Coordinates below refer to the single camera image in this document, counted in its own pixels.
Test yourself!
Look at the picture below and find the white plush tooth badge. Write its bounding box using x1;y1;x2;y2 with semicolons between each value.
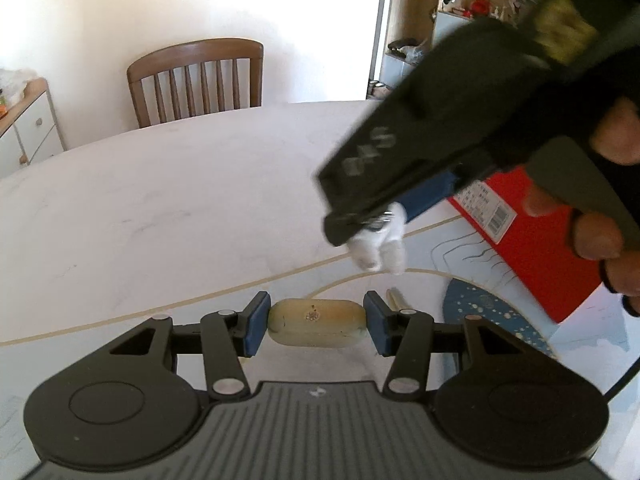
346;203;407;275

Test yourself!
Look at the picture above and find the beige oval plush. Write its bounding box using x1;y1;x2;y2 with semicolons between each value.
268;299;367;348

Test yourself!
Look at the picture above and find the right hand black glove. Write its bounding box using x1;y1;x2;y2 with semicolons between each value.
524;99;639;318

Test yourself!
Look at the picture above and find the red cardboard shoe box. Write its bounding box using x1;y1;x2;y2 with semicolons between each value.
448;167;601;323

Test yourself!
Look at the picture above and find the brown wooden chair far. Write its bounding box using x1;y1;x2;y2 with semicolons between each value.
126;38;265;128

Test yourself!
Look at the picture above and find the white drawer sideboard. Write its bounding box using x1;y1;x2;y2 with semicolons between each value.
0;78;66;178

